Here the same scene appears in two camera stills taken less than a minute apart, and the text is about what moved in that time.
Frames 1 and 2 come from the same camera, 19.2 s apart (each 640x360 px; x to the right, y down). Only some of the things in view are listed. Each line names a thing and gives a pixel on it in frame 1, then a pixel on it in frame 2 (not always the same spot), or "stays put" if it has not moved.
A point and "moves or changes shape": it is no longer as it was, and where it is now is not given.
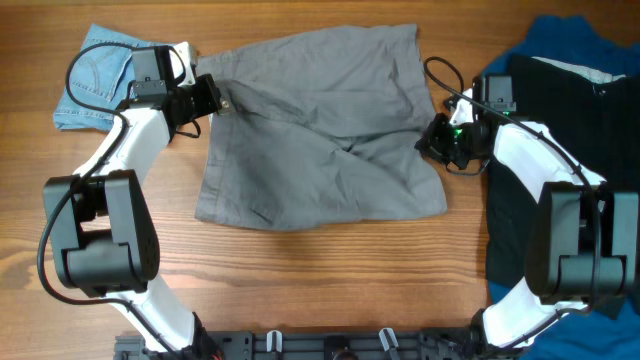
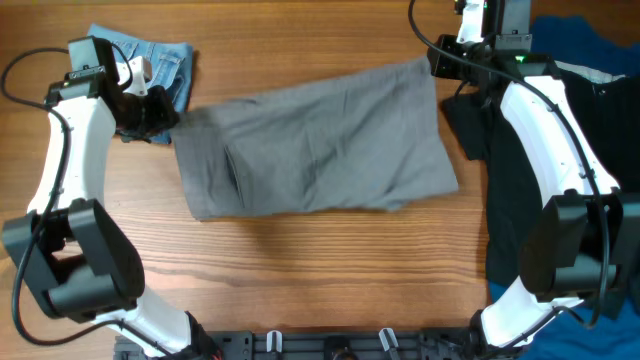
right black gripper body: [451, 142] -> [460, 61]
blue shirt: [582, 335] stays put
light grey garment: [595, 76] stays put
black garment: [600, 123] stays put
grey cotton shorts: [324, 130] moves or changes shape
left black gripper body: [199, 98] -> [148, 114]
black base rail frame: [317, 344] stays put
